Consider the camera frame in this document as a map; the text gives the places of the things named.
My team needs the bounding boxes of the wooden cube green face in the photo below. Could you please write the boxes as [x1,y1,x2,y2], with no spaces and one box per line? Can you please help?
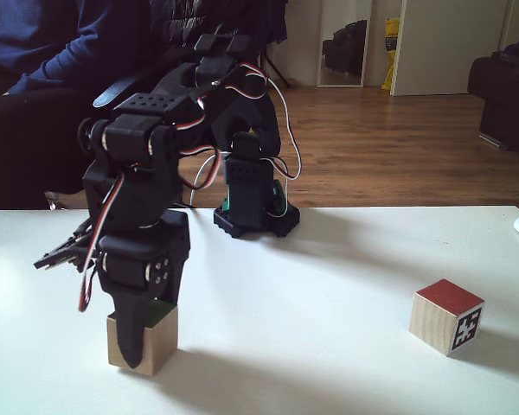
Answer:
[106,300,179,376]

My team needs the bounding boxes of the wooden cube red face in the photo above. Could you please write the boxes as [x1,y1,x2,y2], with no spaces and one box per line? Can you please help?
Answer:
[408,278,485,358]

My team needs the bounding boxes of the green table clamp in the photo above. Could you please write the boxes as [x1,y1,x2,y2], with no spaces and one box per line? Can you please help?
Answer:
[221,178,289,217]

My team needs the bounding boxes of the person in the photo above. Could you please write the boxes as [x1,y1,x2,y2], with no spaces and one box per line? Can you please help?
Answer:
[0,0,165,209]

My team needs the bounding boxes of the black stand legs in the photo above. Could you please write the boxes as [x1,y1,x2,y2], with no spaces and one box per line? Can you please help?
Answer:
[259,41,293,92]

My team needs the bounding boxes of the dark puffer jacket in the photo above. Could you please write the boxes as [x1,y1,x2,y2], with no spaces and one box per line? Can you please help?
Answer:
[146,0,289,60]

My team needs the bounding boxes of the white framed mirror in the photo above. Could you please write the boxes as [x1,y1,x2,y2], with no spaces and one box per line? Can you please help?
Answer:
[317,0,374,90]

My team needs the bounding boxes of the yellow bag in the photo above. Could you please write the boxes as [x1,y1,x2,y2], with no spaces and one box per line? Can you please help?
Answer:
[381,16,401,92]

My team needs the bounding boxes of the white door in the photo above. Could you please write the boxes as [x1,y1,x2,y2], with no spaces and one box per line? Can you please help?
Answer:
[391,0,519,98]

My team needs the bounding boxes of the black sofa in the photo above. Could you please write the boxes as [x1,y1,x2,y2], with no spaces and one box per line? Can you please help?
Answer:
[466,35,519,163]

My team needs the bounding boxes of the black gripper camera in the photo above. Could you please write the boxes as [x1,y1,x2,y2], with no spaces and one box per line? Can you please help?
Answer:
[33,222,99,273]

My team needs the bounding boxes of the white usb cable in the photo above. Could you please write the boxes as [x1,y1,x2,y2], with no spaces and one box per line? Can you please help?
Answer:
[189,154,221,210]

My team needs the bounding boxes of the red white arm servo cable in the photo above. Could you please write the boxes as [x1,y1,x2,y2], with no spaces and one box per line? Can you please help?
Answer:
[236,62,304,181]

